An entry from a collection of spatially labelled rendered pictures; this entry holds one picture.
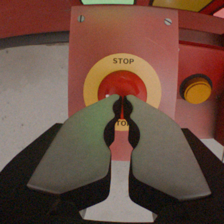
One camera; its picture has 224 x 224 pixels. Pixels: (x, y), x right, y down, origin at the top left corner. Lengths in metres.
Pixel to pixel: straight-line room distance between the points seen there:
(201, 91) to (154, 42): 0.10
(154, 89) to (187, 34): 0.12
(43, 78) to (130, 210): 0.98
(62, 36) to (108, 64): 0.81
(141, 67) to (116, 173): 0.96
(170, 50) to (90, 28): 0.08
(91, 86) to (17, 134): 1.05
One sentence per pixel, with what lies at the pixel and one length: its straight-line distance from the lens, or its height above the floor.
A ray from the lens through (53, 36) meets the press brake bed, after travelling 0.99.
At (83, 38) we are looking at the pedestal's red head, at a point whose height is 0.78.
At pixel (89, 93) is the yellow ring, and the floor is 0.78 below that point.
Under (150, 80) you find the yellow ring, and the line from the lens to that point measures 0.17.
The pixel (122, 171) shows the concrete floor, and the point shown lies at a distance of 1.09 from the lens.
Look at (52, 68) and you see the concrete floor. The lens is 1.02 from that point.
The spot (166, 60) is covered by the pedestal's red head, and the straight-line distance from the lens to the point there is 0.17.
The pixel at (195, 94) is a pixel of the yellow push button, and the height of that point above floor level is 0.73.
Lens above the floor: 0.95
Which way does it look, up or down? 79 degrees down
